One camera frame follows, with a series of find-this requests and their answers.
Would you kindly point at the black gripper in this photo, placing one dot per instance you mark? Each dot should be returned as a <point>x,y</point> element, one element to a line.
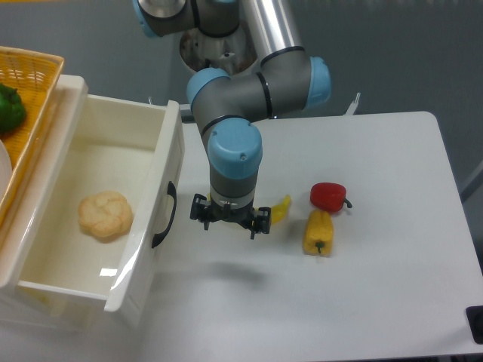
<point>237,210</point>

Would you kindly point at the white top drawer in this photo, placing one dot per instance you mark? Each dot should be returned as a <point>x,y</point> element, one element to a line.
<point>131,148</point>

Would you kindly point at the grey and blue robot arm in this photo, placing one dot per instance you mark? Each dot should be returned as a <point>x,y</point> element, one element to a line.
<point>233,146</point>

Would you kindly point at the white drawer cabinet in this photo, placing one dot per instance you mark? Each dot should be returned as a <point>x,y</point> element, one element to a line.
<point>25,215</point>

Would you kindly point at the yellow banana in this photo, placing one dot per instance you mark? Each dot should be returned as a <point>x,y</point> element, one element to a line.
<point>280,211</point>

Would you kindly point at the yellow bell pepper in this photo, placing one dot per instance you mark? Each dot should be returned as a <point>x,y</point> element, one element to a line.
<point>319,234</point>

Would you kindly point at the red bell pepper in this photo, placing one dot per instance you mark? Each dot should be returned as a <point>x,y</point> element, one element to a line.
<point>330,197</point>

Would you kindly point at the bread roll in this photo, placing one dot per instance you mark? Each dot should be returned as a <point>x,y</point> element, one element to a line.
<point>105,215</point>

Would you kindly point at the white plate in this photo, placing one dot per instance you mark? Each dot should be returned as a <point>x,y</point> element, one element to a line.
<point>5,170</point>

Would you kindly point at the yellow woven basket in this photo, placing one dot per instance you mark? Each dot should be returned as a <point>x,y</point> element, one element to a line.
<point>34,75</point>

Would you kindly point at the green bell pepper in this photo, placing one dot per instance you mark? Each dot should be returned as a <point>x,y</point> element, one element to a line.
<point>13,112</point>

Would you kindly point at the black corner device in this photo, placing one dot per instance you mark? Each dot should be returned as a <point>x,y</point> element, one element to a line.
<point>474,316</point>

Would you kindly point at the black top drawer handle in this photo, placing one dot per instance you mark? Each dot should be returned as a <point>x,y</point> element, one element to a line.
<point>159,237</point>

